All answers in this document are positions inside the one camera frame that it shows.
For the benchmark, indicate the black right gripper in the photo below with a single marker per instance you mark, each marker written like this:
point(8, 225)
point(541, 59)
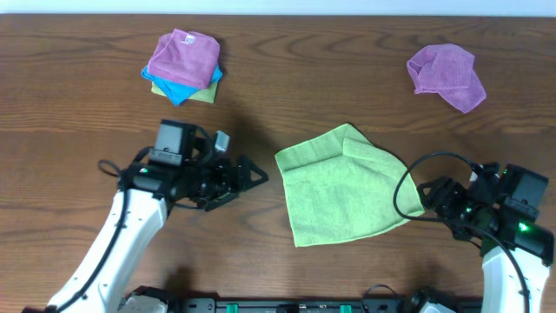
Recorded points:
point(446, 191)

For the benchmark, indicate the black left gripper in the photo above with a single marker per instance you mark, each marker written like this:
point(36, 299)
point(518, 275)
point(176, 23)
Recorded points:
point(233, 182)

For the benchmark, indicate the light green microfiber cloth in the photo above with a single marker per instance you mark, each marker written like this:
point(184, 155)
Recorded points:
point(339, 187)

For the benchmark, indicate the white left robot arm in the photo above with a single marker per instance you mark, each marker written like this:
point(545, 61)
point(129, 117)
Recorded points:
point(185, 168)

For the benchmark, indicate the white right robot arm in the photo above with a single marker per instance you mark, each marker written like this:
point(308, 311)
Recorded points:
point(499, 207)

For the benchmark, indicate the folded green cloth under stack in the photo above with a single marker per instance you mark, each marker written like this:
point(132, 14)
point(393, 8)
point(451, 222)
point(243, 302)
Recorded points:
point(207, 95)

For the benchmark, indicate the folded blue cloth in stack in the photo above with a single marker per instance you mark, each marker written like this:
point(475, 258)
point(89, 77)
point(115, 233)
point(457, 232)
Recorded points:
point(178, 93)

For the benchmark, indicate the crumpled purple cloth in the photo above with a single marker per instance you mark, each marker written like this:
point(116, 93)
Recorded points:
point(447, 70)

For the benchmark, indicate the folded purple cloth on stack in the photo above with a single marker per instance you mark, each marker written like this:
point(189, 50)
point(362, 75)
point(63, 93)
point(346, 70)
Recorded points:
point(185, 57)

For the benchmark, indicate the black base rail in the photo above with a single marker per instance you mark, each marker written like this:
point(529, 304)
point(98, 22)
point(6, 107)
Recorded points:
point(304, 305)

